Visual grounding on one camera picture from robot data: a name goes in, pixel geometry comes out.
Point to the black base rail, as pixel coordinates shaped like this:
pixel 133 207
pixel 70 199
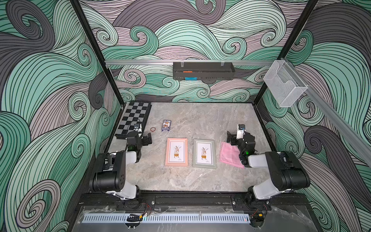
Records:
pixel 161 200

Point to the black wall shelf tray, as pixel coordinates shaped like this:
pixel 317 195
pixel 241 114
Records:
pixel 206 72

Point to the black grey chessboard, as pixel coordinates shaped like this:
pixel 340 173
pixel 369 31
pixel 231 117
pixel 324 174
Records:
pixel 134 113

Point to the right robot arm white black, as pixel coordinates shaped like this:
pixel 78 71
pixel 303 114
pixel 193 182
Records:
pixel 286 172

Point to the pink cloth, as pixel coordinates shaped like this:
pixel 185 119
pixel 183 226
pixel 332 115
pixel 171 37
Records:
pixel 230 155

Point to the green picture frame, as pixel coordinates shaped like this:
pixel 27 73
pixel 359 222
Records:
pixel 204 154

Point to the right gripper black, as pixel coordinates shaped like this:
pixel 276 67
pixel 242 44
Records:
pixel 234 142

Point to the clear acrylic wall holder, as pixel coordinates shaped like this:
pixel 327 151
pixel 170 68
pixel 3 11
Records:
pixel 284 83

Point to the aluminium right side rail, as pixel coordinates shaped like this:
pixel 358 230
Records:
pixel 319 91

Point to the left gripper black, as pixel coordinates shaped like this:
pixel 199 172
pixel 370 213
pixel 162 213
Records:
pixel 145 142

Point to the aluminium back rail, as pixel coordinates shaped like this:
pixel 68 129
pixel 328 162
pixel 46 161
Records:
pixel 171 62

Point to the aluminium rail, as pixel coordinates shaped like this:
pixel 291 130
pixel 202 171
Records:
pixel 319 91
pixel 171 62

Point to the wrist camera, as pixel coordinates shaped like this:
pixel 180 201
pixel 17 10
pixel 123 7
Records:
pixel 240 131
pixel 138 128

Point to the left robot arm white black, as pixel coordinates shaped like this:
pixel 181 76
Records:
pixel 109 172

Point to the white slotted cable duct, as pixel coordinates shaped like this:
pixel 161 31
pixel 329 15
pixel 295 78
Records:
pixel 170 218

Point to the playing card box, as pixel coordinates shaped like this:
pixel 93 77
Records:
pixel 166 125

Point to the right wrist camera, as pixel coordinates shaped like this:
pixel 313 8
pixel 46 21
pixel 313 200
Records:
pixel 240 131

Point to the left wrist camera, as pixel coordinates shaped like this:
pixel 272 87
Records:
pixel 138 128

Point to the pink picture frame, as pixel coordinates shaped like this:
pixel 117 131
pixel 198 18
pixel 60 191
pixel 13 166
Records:
pixel 176 152

